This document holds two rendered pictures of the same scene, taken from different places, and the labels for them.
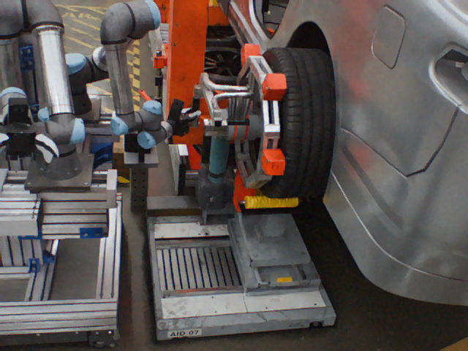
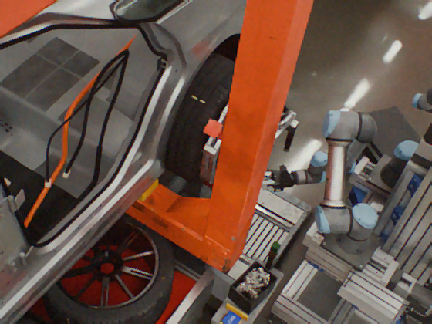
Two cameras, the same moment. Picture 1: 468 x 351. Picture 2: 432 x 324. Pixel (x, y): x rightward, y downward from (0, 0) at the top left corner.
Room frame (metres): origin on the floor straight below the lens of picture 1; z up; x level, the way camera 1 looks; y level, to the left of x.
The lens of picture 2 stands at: (3.83, 1.30, 3.18)
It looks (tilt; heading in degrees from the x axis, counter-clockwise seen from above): 49 degrees down; 220
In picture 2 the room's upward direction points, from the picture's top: 10 degrees clockwise
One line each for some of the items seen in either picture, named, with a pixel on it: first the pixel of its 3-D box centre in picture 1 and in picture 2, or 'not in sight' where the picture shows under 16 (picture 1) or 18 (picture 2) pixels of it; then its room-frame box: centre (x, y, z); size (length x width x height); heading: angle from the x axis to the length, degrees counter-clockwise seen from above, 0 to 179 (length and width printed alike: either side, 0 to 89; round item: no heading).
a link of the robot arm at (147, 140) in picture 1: (151, 136); (313, 175); (1.95, 0.38, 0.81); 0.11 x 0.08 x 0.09; 150
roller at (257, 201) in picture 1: (271, 201); not in sight; (2.02, -0.17, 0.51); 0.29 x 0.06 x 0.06; 105
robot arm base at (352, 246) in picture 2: (73, 97); (355, 234); (2.10, 0.75, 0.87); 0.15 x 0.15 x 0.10
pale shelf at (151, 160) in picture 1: (139, 144); (248, 297); (2.50, 0.55, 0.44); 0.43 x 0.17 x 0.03; 15
